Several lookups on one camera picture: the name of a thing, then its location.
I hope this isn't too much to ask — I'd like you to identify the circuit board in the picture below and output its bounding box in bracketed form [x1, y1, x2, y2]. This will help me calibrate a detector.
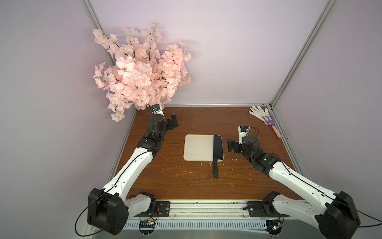
[138, 220, 156, 237]
[265, 220, 282, 236]

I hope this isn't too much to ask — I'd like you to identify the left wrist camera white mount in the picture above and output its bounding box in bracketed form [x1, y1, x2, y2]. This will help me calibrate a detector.
[151, 104, 165, 119]

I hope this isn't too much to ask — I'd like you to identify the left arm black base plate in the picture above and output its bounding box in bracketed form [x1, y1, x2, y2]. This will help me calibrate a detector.
[136, 201, 171, 218]

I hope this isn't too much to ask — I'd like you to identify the white work glove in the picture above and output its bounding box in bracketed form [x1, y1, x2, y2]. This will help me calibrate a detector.
[249, 106, 269, 124]

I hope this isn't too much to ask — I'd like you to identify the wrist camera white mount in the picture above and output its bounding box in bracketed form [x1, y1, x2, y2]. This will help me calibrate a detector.
[238, 125, 250, 144]
[151, 104, 165, 119]

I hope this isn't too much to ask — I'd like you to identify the cream cutting board orange rim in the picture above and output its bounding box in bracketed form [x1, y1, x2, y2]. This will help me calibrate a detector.
[184, 134, 214, 162]

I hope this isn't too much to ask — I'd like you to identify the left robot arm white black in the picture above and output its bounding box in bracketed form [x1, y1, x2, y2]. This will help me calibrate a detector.
[87, 111, 179, 235]

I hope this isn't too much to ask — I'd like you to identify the black cleaver knife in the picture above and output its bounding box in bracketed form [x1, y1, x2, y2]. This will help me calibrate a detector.
[212, 135, 224, 178]

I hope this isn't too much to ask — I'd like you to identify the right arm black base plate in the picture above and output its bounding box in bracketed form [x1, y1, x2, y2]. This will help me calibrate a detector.
[241, 201, 289, 218]

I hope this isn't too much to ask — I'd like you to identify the purple pink garden rake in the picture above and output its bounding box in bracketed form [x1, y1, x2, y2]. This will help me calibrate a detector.
[263, 116, 282, 138]

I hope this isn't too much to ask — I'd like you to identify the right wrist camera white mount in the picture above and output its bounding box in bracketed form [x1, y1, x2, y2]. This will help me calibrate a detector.
[238, 125, 250, 144]

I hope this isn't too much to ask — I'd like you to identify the pink cherry blossom tree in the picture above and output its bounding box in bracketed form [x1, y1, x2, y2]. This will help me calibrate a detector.
[93, 24, 192, 122]

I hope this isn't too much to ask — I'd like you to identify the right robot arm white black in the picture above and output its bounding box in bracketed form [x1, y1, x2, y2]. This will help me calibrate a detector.
[227, 135, 361, 239]

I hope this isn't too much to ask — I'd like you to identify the aluminium front rail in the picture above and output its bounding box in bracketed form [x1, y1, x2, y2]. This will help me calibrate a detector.
[87, 199, 333, 221]

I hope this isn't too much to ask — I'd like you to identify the left circuit board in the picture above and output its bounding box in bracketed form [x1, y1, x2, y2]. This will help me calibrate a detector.
[138, 220, 156, 237]

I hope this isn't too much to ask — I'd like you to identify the right circuit board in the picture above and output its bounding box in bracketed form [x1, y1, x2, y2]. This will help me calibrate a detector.
[265, 220, 282, 236]

